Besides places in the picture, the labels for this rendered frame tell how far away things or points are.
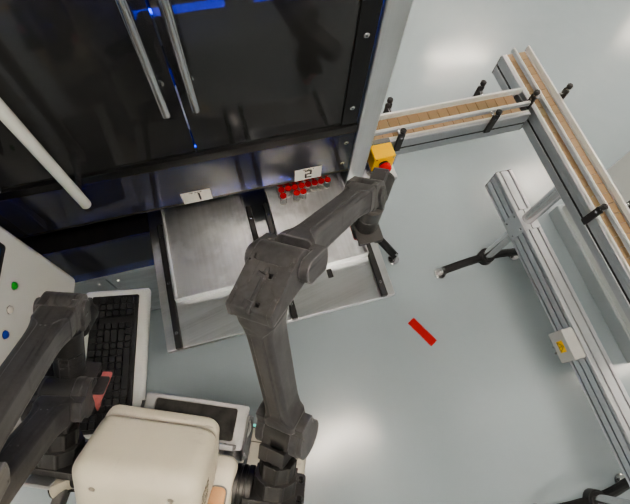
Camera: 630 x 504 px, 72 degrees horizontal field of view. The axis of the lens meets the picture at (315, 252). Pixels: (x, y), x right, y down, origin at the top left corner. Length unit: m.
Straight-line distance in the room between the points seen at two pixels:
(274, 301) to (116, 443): 0.39
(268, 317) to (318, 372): 1.60
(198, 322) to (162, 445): 0.58
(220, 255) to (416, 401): 1.27
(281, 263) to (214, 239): 0.80
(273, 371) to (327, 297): 0.66
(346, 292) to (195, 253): 0.49
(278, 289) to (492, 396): 1.87
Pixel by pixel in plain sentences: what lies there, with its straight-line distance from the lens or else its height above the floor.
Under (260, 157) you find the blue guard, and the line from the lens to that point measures 1.22.
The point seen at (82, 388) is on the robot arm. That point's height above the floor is 1.26.
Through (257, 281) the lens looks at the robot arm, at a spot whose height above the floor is 1.57.
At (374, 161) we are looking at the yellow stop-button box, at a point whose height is 1.02.
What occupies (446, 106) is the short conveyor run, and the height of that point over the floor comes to 0.95.
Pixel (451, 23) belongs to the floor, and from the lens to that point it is 3.60.
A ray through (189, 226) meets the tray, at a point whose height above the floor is 0.88.
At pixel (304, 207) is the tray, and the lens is 1.45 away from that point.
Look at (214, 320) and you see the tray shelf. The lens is 1.33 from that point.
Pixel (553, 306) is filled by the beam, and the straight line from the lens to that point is 2.02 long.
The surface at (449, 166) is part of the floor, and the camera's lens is 2.77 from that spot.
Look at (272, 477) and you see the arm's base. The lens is 0.92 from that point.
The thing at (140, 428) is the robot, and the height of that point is 1.34.
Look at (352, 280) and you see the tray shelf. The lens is 1.36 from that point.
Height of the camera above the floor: 2.15
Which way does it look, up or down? 67 degrees down
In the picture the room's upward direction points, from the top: 8 degrees clockwise
